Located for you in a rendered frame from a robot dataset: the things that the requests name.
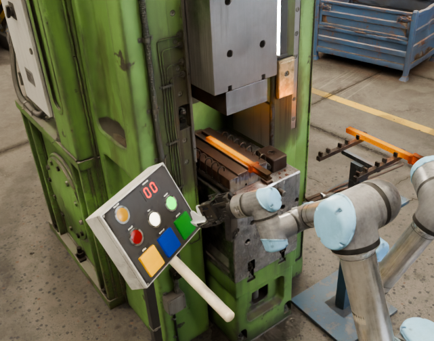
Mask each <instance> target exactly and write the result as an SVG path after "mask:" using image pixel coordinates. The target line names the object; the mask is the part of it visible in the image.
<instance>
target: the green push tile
mask: <svg viewBox="0 0 434 341"><path fill-rule="evenodd" d="M190 221H192V220H191V218H190V216H189V215H188V213H187V212H186V211H184V212H183V213H182V214H181V215H180V216H179V217H178V218H177V219H176V220H175V221H174V222H173V223H174V225H175V226H176V228H177V230H178V232H179V233H180V235H181V236H182V238H183V240H186V239H187V238H188V236H189V235H190V234H191V233H192V232H193V231H194V230H195V228H196V226H194V225H193V224H191V222H190Z"/></svg>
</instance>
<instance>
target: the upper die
mask: <svg viewBox="0 0 434 341"><path fill-rule="evenodd" d="M191 90H192V97H193V98H195V99H197V100H198V101H201V102H202V103H204V104H206V105H208V106H210V107H212V108H213V109H215V110H217V111H218V112H220V113H222V114H225V115H226V116H228V115H230V114H233V113H236V112H239V111H241V110H245V109H247V108H250V107H252V106H256V105H257V104H261V103H263V102H265V101H267V78H261V80H260V81H257V82H255V83H251V84H249V85H245V86H243V87H239V88H237V89H233V90H230V89H228V92H225V93H222V94H219V95H216V96H214V95H212V94H210V93H208V92H206V91H204V90H202V89H200V88H198V87H196V86H194V85H193V84H191Z"/></svg>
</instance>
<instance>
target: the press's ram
mask: <svg viewBox="0 0 434 341"><path fill-rule="evenodd" d="M184 6H185V15H186V31H187V40H188V56H189V65H190V81H191V84H193V85H194V86H196V87H198V88H200V89H202V90H204V91H206V92H208V93H210V94H212V95H214V96H216V95H219V94H222V93H225V92H228V89H230V90H233V89H237V88H239V87H243V86H245V85H249V84H251V83H255V82H257V81H260V80H261V78H269V77H271V76H275V75H277V47H278V0H184Z"/></svg>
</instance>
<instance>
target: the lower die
mask: <svg viewBox="0 0 434 341"><path fill-rule="evenodd" d="M200 131H203V132H204V133H206V134H207V135H211V136H212V137H214V138H216V139H217V140H219V141H220V142H222V143H224V144H226V145H227V146H228V147H230V148H232V149H233V150H235V151H237V152H238V153H240V154H242V155H243V156H245V157H246V158H248V159H249V160H251V161H253V162H259V165H261V166H262V167H263V168H266V169H267V161H265V160H264V159H262V158H260V160H259V157H258V156H257V155H255V154H253V155H252V152H250V151H248V150H247V151H245V150H246V149H245V148H243V147H242V146H240V147H239V145H238V144H237V143H235V142H234V143H233V141H232V140H230V139H228V140H227V137H225V136H223V135H222V137H221V134H220V133H218V132H217V131H215V130H213V129H212V128H210V127H209V128H206V129H203V130H202V129H199V130H197V131H195V140H196V149H197V150H200V154H203V153H204V154H206V155H207V157H206V158H205V156H204V155H202V156H201V157H200V165H201V169H202V171H204V172H205V163H204V162H205V160H206V159H207V158H209V157H210V158H212V160H213V162H218V163H219V166H217V163H214V165H213V178H214V179H215V180H216V181H218V178H217V169H218V168H219V167H220V166H224V167H225V171H223V167H222V168H220V169H219V181H220V183H221V184H222V185H223V186H225V187H226V188H228V189H229V190H230V191H232V192H235V191H237V190H239V189H242V188H243V187H246V186H247V185H250V184H252V183H254V182H256V181H258V180H260V179H261V177H260V176H258V175H256V174H255V173H250V172H249V166H247V165H245V164H244V163H242V162H241V161H239V160H237V159H236V158H234V157H233V156H231V155H229V154H228V153H226V152H225V151H223V150H222V149H220V148H218V147H217V146H216V145H214V144H212V143H211V142H209V141H207V140H206V139H204V138H203V137H201V136H200V135H198V134H196V133H197V132H200ZM196 156H197V162H196V166H197V167H198V168H200V167H199V151H196ZM213 162H212V163H213ZM212 163H211V159H208V160H207V174H208V175H209V176H211V165H212ZM246 183H247V185H245V184H246Z"/></svg>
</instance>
